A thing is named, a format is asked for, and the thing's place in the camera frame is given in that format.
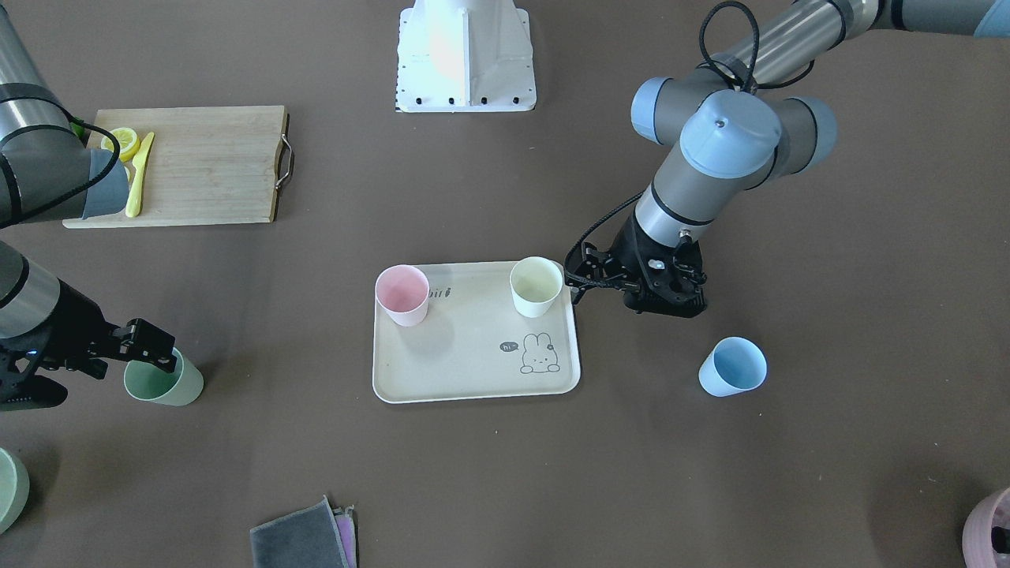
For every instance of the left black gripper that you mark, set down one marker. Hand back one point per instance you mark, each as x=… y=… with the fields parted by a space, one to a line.
x=632 y=244

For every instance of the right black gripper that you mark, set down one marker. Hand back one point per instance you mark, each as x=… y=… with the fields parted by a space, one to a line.
x=76 y=318

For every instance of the cream white cup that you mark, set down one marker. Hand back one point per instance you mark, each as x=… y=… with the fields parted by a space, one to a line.
x=535 y=282

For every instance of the pink cup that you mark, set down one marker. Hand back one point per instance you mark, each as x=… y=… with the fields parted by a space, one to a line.
x=403 y=292

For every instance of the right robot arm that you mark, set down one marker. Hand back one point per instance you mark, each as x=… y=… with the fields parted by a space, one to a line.
x=48 y=173

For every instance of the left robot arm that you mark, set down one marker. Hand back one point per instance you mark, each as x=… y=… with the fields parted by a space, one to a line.
x=724 y=139

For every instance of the cream rabbit print tray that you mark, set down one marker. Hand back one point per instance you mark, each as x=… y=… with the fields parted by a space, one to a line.
x=473 y=343

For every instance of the green cup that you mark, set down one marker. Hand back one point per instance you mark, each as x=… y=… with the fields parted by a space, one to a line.
x=148 y=383

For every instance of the light blue cup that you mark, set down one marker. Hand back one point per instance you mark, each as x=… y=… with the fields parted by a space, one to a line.
x=735 y=365

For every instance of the green bowl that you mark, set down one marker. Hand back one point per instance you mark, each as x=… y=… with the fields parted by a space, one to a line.
x=15 y=487

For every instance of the yellow plastic knife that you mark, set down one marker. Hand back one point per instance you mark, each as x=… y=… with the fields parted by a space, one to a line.
x=133 y=205

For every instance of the wooden cutting board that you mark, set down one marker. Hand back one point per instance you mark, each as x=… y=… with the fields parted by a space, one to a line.
x=208 y=165

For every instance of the lemon half upper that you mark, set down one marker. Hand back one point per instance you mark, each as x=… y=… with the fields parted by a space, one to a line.
x=125 y=139

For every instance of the grey folded cloth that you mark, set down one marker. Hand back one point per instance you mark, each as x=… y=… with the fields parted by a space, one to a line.
x=306 y=538

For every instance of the purple cloth under grey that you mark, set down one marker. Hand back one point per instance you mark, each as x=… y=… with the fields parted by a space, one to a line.
x=345 y=524

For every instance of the pink bowl with ice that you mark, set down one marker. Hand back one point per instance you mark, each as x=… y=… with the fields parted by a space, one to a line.
x=985 y=532

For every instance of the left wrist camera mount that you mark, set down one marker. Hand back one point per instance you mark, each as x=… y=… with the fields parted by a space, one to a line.
x=586 y=265

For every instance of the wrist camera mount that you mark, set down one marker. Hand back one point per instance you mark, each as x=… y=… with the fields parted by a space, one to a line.
x=586 y=265
x=22 y=388

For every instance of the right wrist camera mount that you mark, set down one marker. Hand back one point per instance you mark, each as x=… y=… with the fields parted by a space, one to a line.
x=22 y=388

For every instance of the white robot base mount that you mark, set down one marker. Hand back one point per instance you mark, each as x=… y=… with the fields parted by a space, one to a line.
x=465 y=57

